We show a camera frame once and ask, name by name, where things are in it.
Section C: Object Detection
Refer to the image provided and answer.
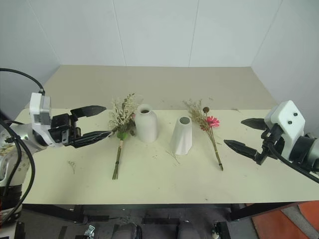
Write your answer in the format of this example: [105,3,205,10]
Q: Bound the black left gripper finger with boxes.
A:
[65,130,113,149]
[70,105,108,120]

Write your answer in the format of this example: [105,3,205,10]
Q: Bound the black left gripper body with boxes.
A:
[47,113,83,148]

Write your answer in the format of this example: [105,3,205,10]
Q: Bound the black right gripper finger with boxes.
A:
[223,139,258,161]
[240,118,269,130]

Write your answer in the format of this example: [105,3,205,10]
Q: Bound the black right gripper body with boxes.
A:
[255,123,285,165]

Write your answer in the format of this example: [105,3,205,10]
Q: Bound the white bottle-shaped vase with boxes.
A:
[134,104,159,143]

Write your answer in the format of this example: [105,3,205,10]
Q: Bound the white conical vase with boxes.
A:
[170,116,194,156]

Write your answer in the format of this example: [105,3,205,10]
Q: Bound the pale dried flower bouquet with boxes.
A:
[107,93,143,181]

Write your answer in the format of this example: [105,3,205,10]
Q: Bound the pink flower dried bouquet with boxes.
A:
[182,99,224,172]

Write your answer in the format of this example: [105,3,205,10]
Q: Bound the orange floor mat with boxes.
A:
[250,201,319,239]

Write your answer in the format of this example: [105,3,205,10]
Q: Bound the silver caster wheel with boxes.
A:
[83,225,97,239]
[211,222,221,238]

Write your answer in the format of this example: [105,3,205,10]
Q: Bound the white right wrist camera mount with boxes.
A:
[264,100,306,162]

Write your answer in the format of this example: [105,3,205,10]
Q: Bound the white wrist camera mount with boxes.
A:
[28,92,53,148]
[264,100,306,162]

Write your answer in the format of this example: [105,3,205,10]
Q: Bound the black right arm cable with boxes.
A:
[269,138,319,184]

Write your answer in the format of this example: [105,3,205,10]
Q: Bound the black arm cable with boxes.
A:
[0,68,46,95]
[269,138,319,184]
[0,109,36,221]

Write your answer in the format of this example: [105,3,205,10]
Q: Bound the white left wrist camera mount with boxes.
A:
[28,92,53,148]

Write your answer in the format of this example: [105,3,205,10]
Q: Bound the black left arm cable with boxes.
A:
[0,68,46,95]
[0,109,36,221]

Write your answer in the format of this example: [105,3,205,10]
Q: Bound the black metal table frame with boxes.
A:
[21,202,301,239]

